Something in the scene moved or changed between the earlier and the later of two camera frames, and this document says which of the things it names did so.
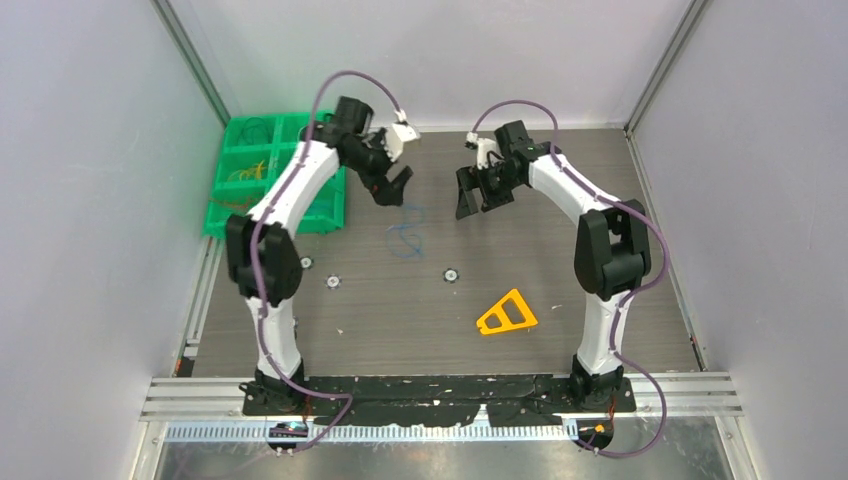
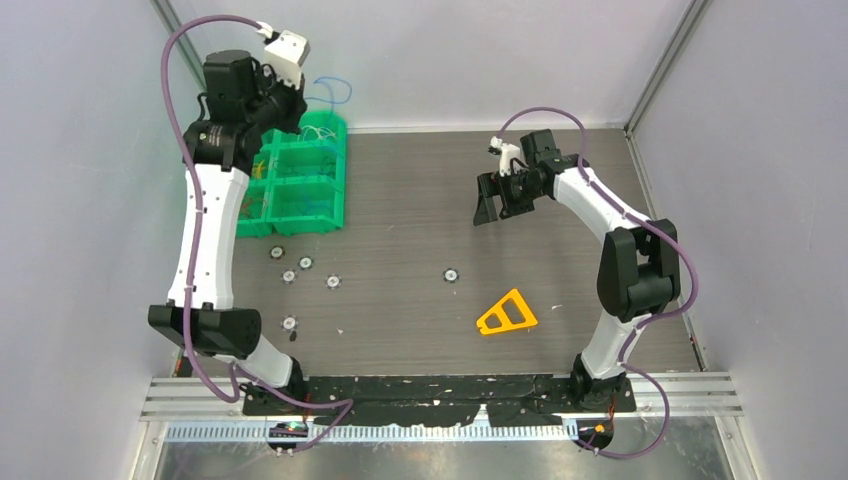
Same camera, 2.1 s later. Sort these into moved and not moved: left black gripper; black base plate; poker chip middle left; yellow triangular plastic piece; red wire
Moved: left black gripper
Not moved: yellow triangular plastic piece; black base plate; red wire; poker chip middle left
